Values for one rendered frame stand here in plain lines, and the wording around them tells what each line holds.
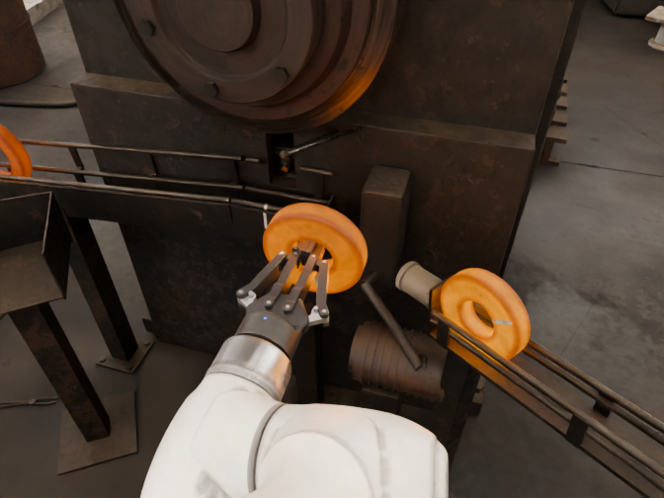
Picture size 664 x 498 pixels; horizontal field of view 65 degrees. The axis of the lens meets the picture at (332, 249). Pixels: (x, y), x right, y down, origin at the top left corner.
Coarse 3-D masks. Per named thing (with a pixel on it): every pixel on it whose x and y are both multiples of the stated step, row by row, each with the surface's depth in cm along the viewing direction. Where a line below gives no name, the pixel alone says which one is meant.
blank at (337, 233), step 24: (288, 216) 72; (312, 216) 71; (336, 216) 72; (264, 240) 77; (288, 240) 75; (312, 240) 74; (336, 240) 72; (360, 240) 73; (336, 264) 76; (360, 264) 74; (312, 288) 81; (336, 288) 79
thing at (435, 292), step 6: (444, 282) 87; (432, 288) 86; (438, 288) 87; (432, 294) 86; (438, 294) 88; (432, 300) 87; (438, 300) 89; (432, 306) 88; (438, 306) 89; (432, 324) 91; (432, 330) 92
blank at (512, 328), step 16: (464, 272) 82; (480, 272) 81; (448, 288) 85; (464, 288) 82; (480, 288) 79; (496, 288) 78; (448, 304) 87; (464, 304) 85; (480, 304) 81; (496, 304) 78; (512, 304) 77; (464, 320) 86; (480, 320) 87; (496, 320) 79; (512, 320) 76; (528, 320) 78; (480, 336) 84; (496, 336) 81; (512, 336) 78; (528, 336) 79; (512, 352) 79
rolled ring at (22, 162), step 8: (0, 128) 118; (0, 136) 117; (8, 136) 118; (0, 144) 119; (8, 144) 118; (16, 144) 120; (8, 152) 120; (16, 152) 119; (24, 152) 121; (16, 160) 120; (24, 160) 122; (16, 168) 122; (24, 168) 122; (32, 168) 125; (24, 176) 124
